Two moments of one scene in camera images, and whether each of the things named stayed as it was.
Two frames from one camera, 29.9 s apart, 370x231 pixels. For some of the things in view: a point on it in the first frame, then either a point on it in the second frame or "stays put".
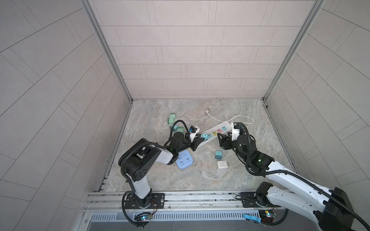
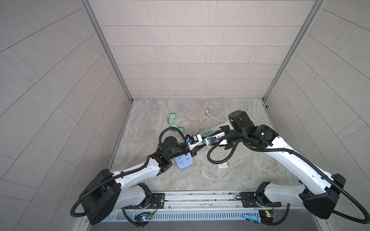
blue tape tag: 252,217 stays put
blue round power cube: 185,160 stays put
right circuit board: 267,216 stays put
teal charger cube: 218,154 -> 204,141
